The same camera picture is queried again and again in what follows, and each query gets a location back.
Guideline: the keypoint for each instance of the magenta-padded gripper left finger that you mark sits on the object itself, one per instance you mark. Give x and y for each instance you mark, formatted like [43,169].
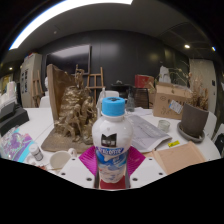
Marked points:
[87,160]

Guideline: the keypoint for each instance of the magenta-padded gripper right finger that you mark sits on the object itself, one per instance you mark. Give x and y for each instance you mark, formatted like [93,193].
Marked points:
[136,160]

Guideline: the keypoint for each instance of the white drink bottle blue cap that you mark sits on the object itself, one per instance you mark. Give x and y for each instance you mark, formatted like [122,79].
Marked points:
[112,133]

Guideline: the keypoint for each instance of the white ceramic mug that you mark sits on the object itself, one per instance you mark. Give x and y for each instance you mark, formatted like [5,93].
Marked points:
[60,159]

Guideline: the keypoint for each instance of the grey printed newspaper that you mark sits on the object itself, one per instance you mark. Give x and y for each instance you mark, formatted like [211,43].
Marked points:
[146,133]

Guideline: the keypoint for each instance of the small yellow tag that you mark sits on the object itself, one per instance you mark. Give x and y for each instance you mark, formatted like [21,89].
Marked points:
[174,143]

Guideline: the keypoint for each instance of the small glass jar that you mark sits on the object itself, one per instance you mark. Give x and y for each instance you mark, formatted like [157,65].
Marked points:
[163,126]

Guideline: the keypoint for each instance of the beige wooden drawing board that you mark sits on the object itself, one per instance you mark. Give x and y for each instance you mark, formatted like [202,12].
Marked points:
[180,156]

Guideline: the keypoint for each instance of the golden relief sculpture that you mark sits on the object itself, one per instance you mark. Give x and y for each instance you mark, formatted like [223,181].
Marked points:
[75,113]

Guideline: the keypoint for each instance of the small white-lidded paint jar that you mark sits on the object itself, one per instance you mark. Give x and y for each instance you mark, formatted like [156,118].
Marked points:
[36,152]

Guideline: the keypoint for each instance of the white spray bottle green label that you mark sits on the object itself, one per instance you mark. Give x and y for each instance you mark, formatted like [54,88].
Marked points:
[99,105]

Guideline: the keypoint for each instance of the dark spray bottle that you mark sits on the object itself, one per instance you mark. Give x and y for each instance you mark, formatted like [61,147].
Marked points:
[130,103]

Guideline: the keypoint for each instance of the brown cardboard box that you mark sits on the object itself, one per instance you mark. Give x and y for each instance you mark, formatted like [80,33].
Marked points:
[166,100]

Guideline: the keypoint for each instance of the dark pot with dried plant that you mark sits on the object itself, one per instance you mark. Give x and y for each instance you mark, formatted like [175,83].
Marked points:
[193,120]

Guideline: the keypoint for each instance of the white chair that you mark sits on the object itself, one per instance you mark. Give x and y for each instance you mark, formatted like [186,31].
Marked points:
[111,94]
[220,128]
[211,125]
[45,102]

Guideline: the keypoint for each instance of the wooden easel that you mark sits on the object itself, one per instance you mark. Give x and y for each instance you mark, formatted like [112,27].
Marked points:
[95,81]
[36,88]

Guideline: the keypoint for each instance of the red box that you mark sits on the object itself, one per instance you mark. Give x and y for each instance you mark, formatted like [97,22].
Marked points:
[143,81]

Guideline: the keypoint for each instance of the black flat box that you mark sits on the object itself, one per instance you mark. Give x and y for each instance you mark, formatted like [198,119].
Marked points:
[6,111]
[15,121]

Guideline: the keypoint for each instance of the white plaster bust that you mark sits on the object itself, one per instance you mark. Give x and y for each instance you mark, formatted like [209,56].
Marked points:
[46,86]

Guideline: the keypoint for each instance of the black backpack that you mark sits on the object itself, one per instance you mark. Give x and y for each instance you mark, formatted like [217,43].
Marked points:
[220,145]

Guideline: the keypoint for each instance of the white cabinet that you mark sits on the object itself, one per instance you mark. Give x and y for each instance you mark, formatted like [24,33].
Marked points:
[28,76]

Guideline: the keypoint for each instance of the long ceiling light panel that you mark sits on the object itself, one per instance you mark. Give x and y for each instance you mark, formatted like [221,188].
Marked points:
[60,10]

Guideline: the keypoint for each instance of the large black wall screen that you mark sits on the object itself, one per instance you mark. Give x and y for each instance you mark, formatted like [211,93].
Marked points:
[66,58]

